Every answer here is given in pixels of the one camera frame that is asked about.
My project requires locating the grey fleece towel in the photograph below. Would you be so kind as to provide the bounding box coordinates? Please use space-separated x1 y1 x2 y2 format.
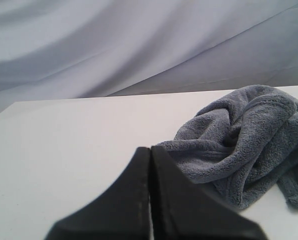
160 85 298 209

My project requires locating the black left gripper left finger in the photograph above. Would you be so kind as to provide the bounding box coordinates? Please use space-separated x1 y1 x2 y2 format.
46 147 149 240

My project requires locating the grey backdrop curtain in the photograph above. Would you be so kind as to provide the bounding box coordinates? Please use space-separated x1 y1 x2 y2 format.
0 0 298 113

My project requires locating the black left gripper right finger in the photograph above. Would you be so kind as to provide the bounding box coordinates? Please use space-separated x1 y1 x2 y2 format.
150 146 267 240

